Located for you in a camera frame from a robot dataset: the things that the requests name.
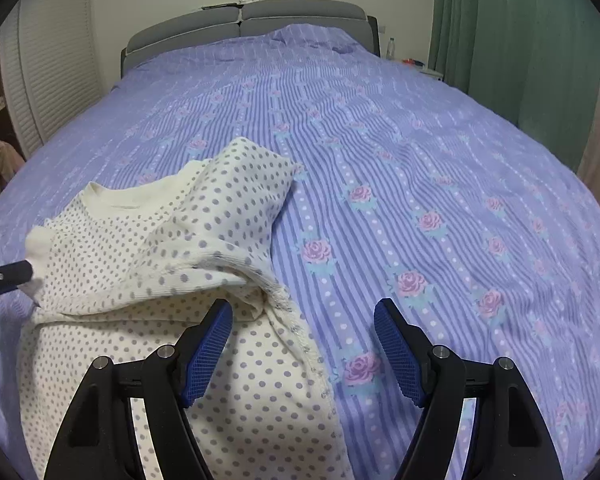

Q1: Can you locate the white polka dot shirt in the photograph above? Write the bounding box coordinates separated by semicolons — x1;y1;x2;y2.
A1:
18;138;353;479

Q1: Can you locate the white louvered wardrobe door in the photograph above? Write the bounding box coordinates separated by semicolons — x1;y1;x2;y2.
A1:
0;0;102;158

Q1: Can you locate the purple floral bed cover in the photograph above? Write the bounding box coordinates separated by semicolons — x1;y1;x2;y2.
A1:
0;25;600;479

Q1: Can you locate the grey padded headboard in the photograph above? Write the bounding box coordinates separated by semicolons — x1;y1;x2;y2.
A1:
120;0;381;77

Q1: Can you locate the white nightstand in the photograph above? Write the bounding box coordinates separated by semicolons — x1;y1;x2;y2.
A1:
405;63;443;81

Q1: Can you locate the green curtain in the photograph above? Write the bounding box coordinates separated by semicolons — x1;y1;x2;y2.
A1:
428;0;600;169

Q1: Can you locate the clear plastic bottle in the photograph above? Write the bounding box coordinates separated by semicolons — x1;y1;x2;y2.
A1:
386;37;396;60

